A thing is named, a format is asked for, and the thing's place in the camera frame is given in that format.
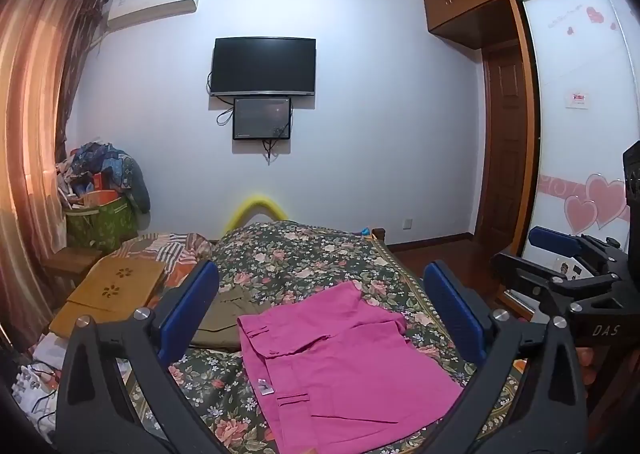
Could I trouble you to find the dark floral curtain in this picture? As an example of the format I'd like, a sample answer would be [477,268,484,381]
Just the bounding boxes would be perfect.
[54,0,108,162]

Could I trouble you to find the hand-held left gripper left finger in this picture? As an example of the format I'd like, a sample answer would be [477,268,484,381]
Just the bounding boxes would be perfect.
[55,261,236,454]

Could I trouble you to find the thin black floor cable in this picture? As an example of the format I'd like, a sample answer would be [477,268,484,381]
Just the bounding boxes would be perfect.
[27,364,63,435]

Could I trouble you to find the striped orange blanket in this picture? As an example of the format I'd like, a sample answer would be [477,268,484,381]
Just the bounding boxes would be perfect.
[117,232,216,305]

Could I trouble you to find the wooden stool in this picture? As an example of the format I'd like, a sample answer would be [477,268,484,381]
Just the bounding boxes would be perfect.
[42,249,103,285]

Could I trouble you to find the pile of clothes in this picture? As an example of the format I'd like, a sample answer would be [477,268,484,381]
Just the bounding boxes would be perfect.
[55,139,151,215]

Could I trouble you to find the yellow foam tube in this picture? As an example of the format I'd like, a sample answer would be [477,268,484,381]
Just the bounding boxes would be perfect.
[225,194,291,232]

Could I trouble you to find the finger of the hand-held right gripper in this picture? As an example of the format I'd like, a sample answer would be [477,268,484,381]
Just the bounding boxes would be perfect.
[490,251,597,320]
[529,226,627,261]

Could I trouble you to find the small black wall monitor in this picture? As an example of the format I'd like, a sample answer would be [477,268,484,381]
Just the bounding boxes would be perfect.
[232,96,293,141]

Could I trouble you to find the pink pants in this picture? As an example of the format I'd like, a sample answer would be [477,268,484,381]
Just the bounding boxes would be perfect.
[237,280,463,454]

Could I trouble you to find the white air conditioner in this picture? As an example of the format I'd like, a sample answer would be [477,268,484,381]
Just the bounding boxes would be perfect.
[105,0,201,30]

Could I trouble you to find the floral bedspread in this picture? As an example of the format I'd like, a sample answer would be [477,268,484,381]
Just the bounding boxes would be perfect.
[125,221,526,454]

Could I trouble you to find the person's right hand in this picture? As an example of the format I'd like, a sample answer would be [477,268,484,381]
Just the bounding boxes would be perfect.
[575,348,598,389]

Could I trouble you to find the olive green pants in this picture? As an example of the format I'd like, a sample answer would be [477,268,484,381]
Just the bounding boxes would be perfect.
[190,284,266,350]

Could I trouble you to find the sheer pink curtain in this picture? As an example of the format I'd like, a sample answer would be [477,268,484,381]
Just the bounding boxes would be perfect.
[0,0,96,350]

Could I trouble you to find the green patterned bag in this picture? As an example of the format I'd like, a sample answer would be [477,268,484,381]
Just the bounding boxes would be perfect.
[65,196,138,252]

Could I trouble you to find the brown wooden door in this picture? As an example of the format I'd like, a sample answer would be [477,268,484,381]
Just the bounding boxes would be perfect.
[480,41,538,250]

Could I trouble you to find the wall-mounted black television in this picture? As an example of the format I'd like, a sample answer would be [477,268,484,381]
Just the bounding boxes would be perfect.
[210,37,317,97]

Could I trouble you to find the wooden lap desk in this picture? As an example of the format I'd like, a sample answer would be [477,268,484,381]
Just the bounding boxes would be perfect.
[48,256,167,337]

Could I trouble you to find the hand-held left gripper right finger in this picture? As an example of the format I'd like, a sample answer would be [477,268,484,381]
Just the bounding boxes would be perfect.
[422,260,588,454]

